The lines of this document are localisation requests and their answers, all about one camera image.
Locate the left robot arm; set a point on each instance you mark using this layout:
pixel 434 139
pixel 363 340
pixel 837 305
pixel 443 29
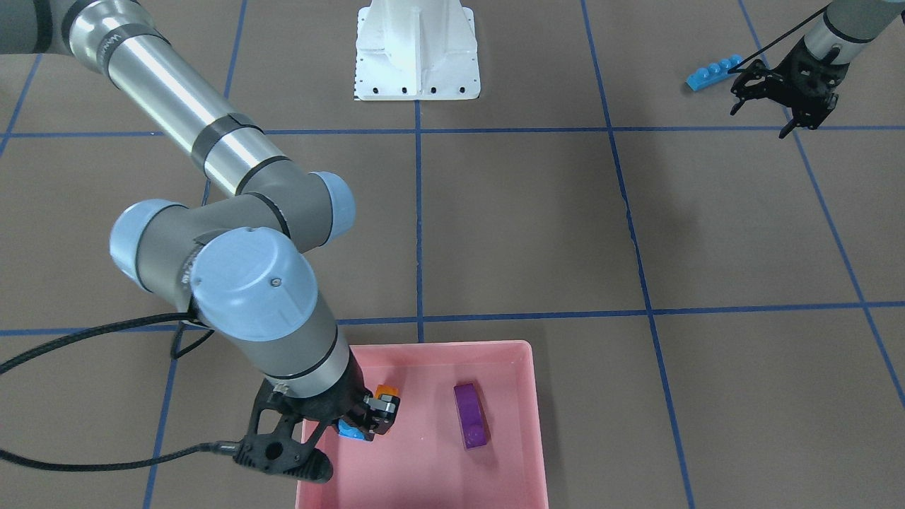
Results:
pixel 854 24

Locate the long blue block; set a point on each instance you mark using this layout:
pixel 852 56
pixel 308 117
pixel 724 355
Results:
pixel 712 73

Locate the blue tape line crosswise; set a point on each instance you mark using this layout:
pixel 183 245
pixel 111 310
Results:
pixel 581 314

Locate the orange block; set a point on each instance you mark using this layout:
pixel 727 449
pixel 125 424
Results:
pixel 386 393

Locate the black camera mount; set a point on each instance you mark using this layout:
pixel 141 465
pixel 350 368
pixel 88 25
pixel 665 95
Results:
pixel 276 453

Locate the pink plastic box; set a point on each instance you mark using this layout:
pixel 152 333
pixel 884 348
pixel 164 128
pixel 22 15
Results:
pixel 422 462

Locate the purple block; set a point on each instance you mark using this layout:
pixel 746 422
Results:
pixel 470 412

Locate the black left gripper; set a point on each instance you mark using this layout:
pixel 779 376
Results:
pixel 808 80

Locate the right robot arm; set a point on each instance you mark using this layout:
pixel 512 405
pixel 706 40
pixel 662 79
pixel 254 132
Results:
pixel 236 265

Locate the small blue block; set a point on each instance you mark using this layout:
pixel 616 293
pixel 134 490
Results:
pixel 345 430

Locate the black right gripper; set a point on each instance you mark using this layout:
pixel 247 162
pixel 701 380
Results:
pixel 338 404

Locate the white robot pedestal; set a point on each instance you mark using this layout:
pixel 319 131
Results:
pixel 416 50

